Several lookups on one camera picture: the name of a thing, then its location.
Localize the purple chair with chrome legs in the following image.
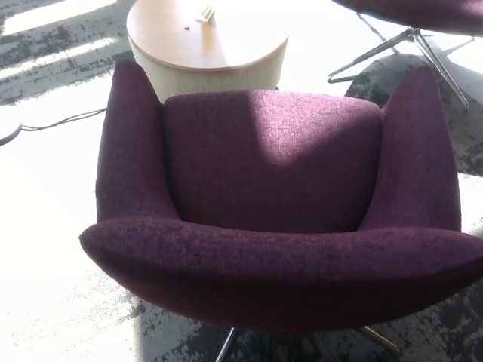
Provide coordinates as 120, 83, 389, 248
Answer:
326, 0, 483, 110

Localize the round wooden side table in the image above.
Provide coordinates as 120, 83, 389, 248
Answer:
126, 0, 290, 103

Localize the purple fabric swivel armchair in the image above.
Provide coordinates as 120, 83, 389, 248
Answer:
78, 60, 483, 362

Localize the black floor cable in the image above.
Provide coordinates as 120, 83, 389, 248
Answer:
0, 106, 108, 147

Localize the small wooden card holder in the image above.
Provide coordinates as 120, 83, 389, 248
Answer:
195, 4, 216, 23

